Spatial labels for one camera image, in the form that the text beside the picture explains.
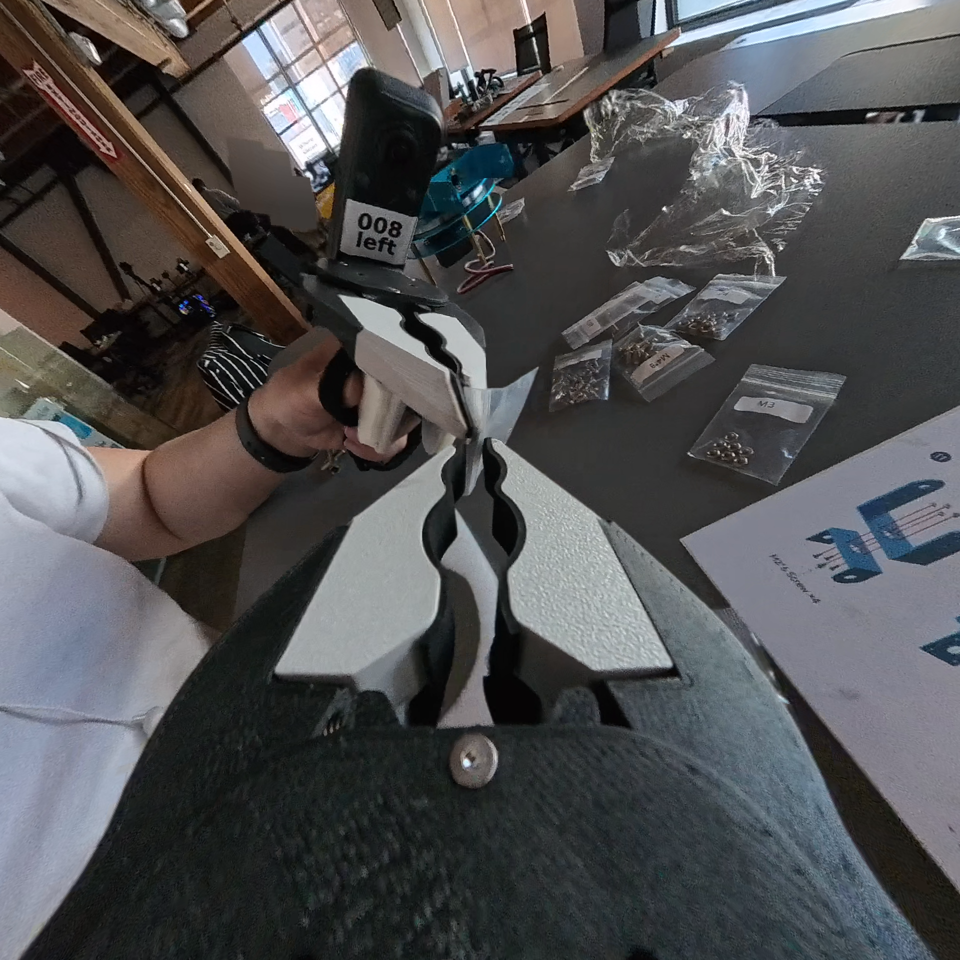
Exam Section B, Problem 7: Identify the grey table with orange edge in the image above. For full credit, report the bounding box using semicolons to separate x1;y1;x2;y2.
480;28;682;136

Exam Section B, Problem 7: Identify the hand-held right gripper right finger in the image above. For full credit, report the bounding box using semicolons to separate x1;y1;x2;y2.
480;438;676;727

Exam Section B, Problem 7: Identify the red white servo cable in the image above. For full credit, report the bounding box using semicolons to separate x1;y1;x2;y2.
456;232;517;295

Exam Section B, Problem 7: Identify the robot assembly instruction sheet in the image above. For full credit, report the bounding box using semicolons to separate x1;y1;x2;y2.
681;405;960;894

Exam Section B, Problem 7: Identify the blue metal toy robot arm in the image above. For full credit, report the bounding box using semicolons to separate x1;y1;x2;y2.
408;142;519;264

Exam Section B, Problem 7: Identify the black wrist band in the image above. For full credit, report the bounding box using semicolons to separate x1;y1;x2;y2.
234;390;316;475

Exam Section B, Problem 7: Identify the black white striped cloth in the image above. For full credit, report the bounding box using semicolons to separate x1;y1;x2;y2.
196;321;282;410

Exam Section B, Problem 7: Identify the clear plastic parts bag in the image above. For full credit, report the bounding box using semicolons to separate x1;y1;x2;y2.
561;276;697;350
547;339;614;414
898;216;960;264

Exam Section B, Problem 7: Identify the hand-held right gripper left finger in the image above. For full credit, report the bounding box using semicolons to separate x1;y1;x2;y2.
273;442;460;727

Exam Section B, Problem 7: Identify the crumpled clear plastic bag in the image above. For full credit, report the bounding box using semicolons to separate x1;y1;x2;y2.
583;82;826;273

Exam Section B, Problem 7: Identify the person's left hand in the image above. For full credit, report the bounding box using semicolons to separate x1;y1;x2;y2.
251;346;410;462

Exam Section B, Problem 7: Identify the blue white labelled box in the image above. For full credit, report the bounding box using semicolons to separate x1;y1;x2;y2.
22;397;125;451

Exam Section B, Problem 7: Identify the clear bag of round nuts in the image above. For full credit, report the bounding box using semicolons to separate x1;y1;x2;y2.
687;364;847;486

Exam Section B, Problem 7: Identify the red white sign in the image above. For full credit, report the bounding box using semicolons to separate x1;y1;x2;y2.
21;63;121;165

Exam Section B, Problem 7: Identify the clear bag with few screws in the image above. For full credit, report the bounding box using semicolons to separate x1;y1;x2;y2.
420;367;540;496

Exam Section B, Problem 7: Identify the wooden beam with red sign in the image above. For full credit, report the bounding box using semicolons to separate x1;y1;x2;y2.
0;7;312;346

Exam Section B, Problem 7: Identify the multi-pane window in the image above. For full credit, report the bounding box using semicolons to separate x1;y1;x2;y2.
240;0;372;162

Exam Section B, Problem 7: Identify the person's left forearm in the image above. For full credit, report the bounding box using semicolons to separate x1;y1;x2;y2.
93;408;275;564

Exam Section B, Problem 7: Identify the cluttered office table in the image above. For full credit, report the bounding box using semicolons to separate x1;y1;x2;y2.
442;71;545;136

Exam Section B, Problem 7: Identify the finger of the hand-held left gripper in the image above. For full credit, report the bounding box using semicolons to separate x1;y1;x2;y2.
414;309;490;435
336;294;475;440

